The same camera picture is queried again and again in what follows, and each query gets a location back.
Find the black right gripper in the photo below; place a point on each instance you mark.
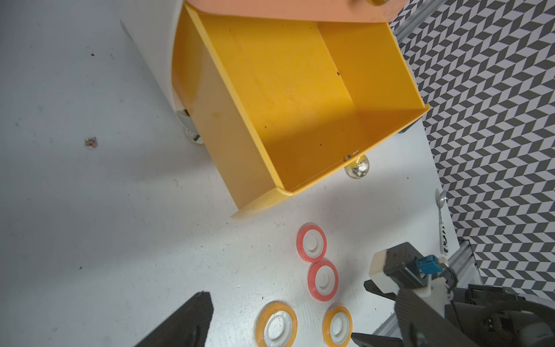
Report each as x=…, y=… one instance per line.
x=478, y=316

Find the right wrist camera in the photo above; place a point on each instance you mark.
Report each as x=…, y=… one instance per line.
x=403, y=267

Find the yellow drawer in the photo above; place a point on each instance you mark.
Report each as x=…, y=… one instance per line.
x=283, y=104

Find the red tape roll upper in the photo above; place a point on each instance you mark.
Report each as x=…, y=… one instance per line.
x=311, y=243

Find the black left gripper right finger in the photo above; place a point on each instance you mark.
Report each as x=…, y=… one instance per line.
x=420, y=325

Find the red tape roll lower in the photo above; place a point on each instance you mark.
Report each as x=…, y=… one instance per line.
x=323, y=280

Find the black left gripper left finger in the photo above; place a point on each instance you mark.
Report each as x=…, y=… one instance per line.
x=187, y=326

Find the orange top drawer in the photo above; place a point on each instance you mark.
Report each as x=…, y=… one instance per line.
x=339, y=11

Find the yellow tape roll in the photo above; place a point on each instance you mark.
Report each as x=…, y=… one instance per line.
x=337, y=326
x=277, y=325

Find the red tape roll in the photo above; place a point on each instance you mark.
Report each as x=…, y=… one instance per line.
x=311, y=243
x=323, y=280

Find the white round drawer cabinet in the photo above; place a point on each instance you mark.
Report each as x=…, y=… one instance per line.
x=152, y=26

